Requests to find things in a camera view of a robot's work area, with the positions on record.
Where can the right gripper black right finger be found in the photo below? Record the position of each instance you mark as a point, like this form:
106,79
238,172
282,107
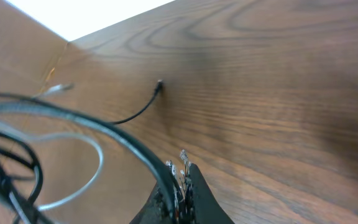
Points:
202,205

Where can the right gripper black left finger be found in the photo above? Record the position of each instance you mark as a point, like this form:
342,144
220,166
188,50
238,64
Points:
155,210

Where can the wooden side panel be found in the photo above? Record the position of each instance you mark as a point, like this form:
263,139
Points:
28,51

